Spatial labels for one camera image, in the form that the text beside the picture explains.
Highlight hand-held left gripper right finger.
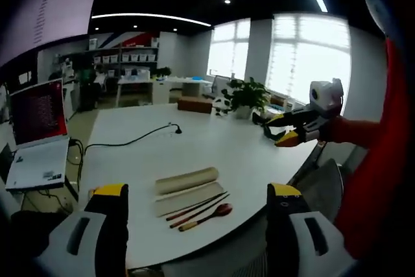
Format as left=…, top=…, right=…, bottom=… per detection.
left=266, top=182, right=357, bottom=277

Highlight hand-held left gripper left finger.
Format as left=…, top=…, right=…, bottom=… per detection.
left=37, top=183, right=130, bottom=277

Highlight red wooden spoon utensil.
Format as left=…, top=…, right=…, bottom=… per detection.
left=178, top=202, right=233, bottom=233

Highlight dark red chopstick utensil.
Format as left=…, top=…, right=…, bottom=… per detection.
left=165, top=191, right=228, bottom=221
left=169, top=193, right=231, bottom=229

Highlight bamboo mat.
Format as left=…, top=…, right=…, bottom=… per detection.
left=154, top=181, right=225, bottom=219

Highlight beige cutlery case lid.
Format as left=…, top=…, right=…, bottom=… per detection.
left=154, top=166, right=220, bottom=196

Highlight green potted plant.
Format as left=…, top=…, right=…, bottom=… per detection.
left=222, top=77, right=272, bottom=119

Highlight grey mesh chair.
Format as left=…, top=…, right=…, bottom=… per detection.
left=288, top=158, right=345, bottom=223

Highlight person's red clothing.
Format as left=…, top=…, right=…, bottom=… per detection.
left=333, top=36, right=413, bottom=260

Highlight brown box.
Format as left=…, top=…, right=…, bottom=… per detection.
left=177, top=96, right=213, bottom=115

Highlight white laptop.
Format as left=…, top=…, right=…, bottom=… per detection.
left=5, top=78, right=71, bottom=193

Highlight white cabinet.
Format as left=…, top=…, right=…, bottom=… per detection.
left=151, top=78, right=170, bottom=105

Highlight white desk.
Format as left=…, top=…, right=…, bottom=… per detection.
left=115, top=74, right=154, bottom=106

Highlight shelf with white bins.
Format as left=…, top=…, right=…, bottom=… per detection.
left=86, top=37, right=160, bottom=66

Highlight black laptop cables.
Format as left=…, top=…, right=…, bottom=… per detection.
left=65, top=138, right=86, bottom=195

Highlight black table cable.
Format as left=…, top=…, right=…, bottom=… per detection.
left=84, top=122, right=183, bottom=156

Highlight large wall screen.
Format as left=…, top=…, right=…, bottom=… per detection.
left=0, top=0, right=108, bottom=66

